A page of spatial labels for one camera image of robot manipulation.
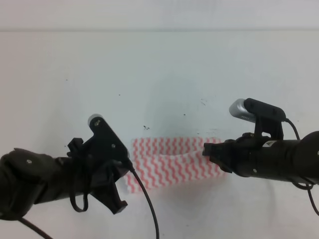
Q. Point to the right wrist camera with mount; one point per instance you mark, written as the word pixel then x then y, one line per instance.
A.
pixel 267 118

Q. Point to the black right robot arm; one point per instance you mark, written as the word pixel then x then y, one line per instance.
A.
pixel 294 161

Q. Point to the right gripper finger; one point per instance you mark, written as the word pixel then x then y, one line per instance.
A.
pixel 213 149
pixel 220 163

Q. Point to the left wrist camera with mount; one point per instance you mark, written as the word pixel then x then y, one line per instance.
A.
pixel 105 144

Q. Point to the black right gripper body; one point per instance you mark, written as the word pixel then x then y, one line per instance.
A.
pixel 235 153

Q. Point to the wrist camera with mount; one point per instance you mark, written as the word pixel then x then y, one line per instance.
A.
pixel 267 118
pixel 105 144

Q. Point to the pink white striped towel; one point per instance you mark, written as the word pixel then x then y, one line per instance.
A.
pixel 166 161

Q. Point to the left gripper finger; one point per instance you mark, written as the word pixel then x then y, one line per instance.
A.
pixel 109 197

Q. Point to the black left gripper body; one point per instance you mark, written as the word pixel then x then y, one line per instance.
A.
pixel 97 172

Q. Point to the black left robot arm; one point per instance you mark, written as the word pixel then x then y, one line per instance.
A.
pixel 28 178

